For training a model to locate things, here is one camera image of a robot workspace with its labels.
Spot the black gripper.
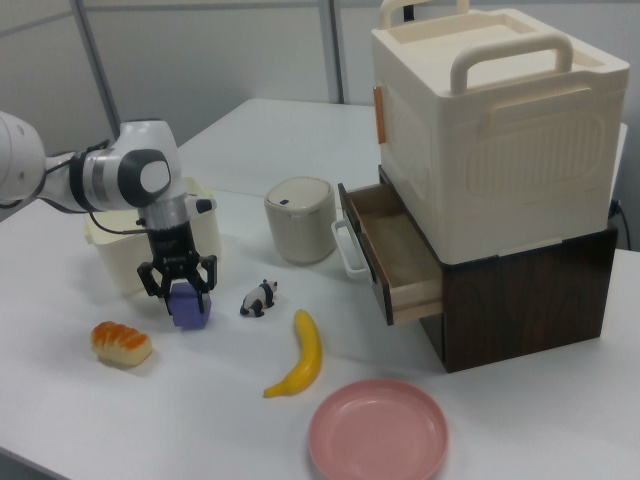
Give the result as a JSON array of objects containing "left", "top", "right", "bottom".
[{"left": 137, "top": 223, "right": 219, "bottom": 318}]

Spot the purple cube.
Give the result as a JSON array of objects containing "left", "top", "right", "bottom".
[{"left": 168, "top": 282, "right": 214, "bottom": 331}]

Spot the cream open plastic box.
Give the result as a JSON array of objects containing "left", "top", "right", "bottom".
[{"left": 82, "top": 177, "right": 224, "bottom": 300}]

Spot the panda toy figure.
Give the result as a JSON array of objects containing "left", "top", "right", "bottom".
[{"left": 238, "top": 278, "right": 280, "bottom": 318}]

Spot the orange glazed toy bread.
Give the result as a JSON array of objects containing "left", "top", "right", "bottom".
[{"left": 90, "top": 321, "right": 153, "bottom": 369}]

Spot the yellow banana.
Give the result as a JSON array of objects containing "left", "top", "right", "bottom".
[{"left": 263, "top": 308, "right": 323, "bottom": 399}]

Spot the beige lidded trash can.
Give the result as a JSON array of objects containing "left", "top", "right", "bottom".
[{"left": 263, "top": 175, "right": 337, "bottom": 266}]

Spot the open wooden drawer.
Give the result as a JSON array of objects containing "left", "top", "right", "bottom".
[{"left": 337, "top": 182, "right": 445, "bottom": 327}]

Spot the pink plate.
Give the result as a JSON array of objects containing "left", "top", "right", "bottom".
[{"left": 307, "top": 378, "right": 450, "bottom": 480}]

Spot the dark wooden drawer cabinet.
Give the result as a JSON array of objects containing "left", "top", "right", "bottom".
[{"left": 377, "top": 164, "right": 619, "bottom": 374}]

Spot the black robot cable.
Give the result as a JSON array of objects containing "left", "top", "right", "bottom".
[{"left": 0, "top": 139, "right": 151, "bottom": 237}]

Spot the white drawer handle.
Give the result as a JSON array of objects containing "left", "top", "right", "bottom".
[{"left": 331, "top": 218, "right": 374, "bottom": 278}]

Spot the copper latch handle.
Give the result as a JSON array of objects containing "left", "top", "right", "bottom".
[{"left": 372, "top": 84, "right": 387, "bottom": 146}]

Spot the cream storage box with handles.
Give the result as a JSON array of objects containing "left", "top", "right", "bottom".
[{"left": 369, "top": 0, "right": 630, "bottom": 265}]

